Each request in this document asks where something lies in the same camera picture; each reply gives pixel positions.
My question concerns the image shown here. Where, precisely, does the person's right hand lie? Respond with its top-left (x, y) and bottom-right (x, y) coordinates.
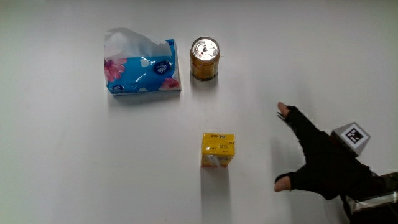
top-left (274, 101), bottom-right (384, 201)

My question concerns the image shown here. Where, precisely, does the yellow ice redtea carton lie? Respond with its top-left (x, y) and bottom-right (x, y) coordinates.
top-left (201, 133), bottom-right (236, 169)

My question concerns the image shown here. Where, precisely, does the person's right forearm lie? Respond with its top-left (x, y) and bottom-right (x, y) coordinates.
top-left (340, 172), bottom-right (398, 224)

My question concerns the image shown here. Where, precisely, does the golden drink can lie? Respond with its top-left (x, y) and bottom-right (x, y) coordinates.
top-left (190, 36), bottom-right (221, 82)

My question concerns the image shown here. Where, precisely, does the blue floral tissue pack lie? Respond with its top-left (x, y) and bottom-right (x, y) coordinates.
top-left (103, 27), bottom-right (182, 96)

